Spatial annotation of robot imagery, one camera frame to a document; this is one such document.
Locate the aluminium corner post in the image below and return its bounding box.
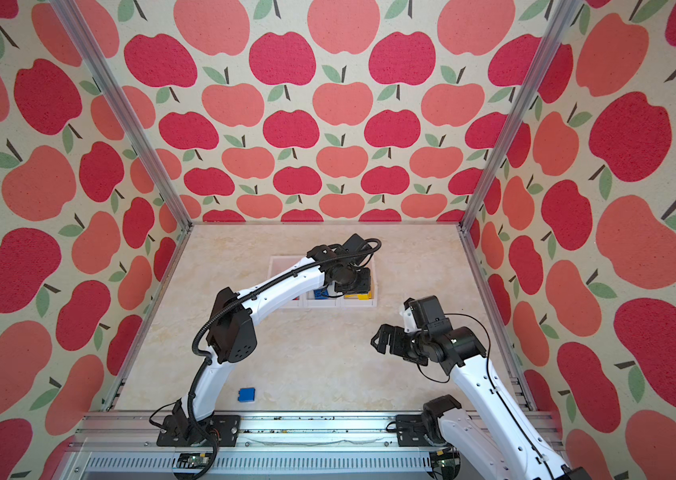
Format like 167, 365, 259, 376
458, 0, 584, 237
50, 1, 193, 232

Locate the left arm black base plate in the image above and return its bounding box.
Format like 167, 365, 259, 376
156, 414, 241, 447

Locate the left white plastic bin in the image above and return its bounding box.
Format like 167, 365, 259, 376
268, 255, 305, 309

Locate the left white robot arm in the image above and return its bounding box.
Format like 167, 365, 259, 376
172, 234, 382, 424

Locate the aluminium front rail frame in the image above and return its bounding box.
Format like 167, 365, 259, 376
52, 409, 573, 480

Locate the blue lego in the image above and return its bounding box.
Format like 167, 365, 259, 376
237, 387, 256, 403
313, 289, 329, 300

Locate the white plastic bin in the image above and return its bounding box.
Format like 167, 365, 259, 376
268, 255, 305, 309
336, 260, 379, 309
302, 285, 343, 309

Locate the middle white plastic bin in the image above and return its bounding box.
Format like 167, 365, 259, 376
302, 285, 343, 309

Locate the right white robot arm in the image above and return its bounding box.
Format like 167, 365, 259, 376
371, 296, 590, 479

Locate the right white plastic bin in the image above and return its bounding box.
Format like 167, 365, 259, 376
336, 260, 379, 309

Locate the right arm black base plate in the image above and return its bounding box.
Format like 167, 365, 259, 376
390, 414, 433, 447

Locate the right aluminium corner post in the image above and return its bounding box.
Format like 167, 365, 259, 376
458, 0, 584, 237

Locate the blue lego front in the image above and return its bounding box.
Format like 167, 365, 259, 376
237, 387, 256, 403

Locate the left aluminium corner post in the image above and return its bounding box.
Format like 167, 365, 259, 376
50, 1, 193, 232

